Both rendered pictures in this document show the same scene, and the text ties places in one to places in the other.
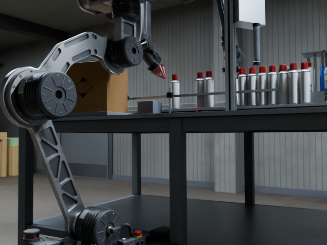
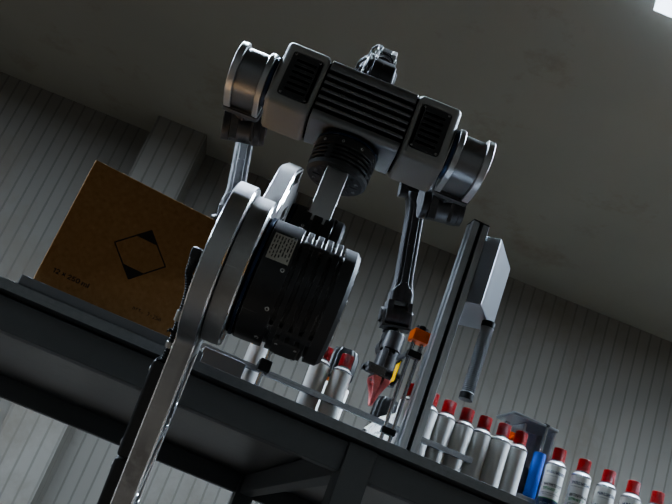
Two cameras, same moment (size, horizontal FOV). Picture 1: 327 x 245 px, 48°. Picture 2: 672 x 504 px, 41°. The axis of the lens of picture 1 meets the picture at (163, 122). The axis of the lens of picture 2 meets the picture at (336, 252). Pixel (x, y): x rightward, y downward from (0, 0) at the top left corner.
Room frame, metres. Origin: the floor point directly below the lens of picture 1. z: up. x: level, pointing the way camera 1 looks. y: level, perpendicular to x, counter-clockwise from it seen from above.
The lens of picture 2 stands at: (0.41, 1.14, 0.49)
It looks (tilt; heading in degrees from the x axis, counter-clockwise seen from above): 21 degrees up; 323
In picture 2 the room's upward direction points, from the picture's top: 21 degrees clockwise
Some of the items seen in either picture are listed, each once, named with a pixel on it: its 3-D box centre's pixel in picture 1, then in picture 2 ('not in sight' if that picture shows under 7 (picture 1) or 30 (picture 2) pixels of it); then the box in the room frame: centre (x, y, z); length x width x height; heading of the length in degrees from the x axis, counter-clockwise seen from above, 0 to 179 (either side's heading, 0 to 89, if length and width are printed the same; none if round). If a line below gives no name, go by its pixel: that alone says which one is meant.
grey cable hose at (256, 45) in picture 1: (256, 44); (477, 360); (1.83, -0.47, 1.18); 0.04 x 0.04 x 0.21
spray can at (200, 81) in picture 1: (200, 90); (313, 385); (2.09, -0.21, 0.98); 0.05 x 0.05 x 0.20
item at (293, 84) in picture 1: (293, 83); (494, 462); (1.84, -0.65, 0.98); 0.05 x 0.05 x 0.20
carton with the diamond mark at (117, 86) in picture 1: (94, 90); (126, 265); (2.06, 0.39, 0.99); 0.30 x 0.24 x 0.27; 69
